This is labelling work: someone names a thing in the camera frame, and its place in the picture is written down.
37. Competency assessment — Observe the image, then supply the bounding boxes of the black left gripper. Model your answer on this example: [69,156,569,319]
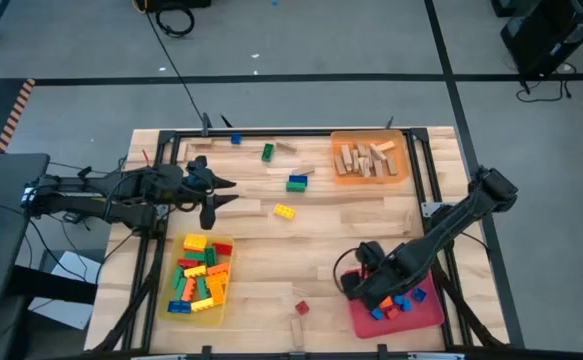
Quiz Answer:
[168,155,241,214]

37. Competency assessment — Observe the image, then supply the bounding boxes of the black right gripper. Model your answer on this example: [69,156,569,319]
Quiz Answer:
[339,241,408,311]

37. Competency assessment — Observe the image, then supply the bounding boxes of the pink translucent bin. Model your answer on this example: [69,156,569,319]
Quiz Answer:
[341,258,445,341]

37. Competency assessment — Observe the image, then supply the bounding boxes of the loose toy bricks on table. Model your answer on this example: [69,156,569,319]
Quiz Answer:
[90,127,510,354]

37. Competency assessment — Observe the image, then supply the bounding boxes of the black beam with light strips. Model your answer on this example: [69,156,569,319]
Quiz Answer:
[130,349,472,360]

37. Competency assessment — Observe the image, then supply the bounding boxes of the orange translucent bin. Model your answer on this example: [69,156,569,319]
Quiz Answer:
[329,129,411,186]

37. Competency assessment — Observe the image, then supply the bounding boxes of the yellow translucent bin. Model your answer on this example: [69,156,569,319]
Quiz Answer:
[156,232,236,326]

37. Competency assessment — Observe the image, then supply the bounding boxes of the black equipment box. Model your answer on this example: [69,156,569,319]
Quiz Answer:
[133,0,213,14]
[490,0,520,17]

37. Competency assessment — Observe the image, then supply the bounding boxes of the black side desk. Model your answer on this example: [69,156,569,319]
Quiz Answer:
[0,152,51,307]

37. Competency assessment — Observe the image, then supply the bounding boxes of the black equipment case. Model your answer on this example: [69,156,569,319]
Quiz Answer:
[499,0,583,77]

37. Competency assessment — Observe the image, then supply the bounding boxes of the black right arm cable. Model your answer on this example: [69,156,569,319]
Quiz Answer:
[332,247,360,295]

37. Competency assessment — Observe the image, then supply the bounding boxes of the grey metal bracket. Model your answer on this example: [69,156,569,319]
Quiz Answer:
[419,199,445,220]

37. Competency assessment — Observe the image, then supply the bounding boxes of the black floor cable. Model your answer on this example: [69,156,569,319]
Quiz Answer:
[143,0,207,124]

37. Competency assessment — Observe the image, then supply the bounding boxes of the black coiled cable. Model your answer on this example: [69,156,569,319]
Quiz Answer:
[154,2,196,39]

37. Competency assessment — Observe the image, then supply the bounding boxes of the black floor cables with plug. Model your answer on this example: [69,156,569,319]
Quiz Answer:
[514,62,580,105]

